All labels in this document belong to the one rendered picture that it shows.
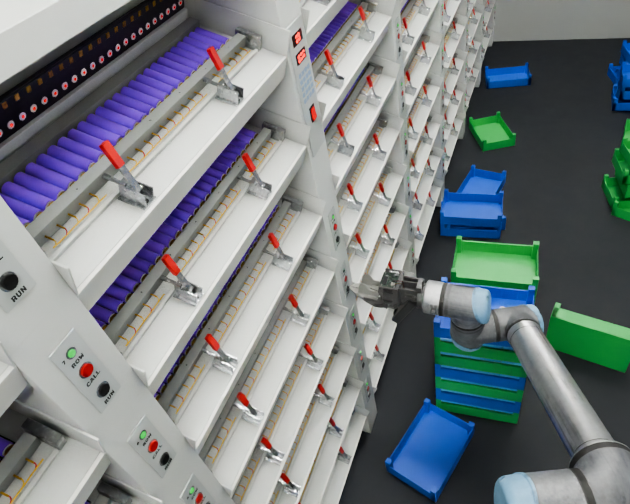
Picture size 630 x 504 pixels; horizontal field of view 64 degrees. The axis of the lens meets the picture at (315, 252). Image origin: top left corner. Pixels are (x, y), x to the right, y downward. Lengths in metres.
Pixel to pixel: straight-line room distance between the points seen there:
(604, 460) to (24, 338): 0.92
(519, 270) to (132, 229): 1.62
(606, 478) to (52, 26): 1.02
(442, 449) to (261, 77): 1.55
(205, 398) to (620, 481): 0.72
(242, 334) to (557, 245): 2.04
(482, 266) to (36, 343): 1.71
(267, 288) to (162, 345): 0.34
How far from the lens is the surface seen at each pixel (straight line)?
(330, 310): 1.49
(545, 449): 2.12
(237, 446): 1.11
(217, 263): 0.87
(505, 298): 1.85
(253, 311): 1.03
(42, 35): 0.59
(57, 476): 0.74
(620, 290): 2.63
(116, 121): 0.81
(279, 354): 1.20
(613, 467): 1.07
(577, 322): 2.20
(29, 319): 0.60
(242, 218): 0.94
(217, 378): 0.96
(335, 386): 1.60
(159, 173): 0.75
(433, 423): 2.12
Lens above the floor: 1.89
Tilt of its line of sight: 43 degrees down
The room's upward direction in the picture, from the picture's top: 14 degrees counter-clockwise
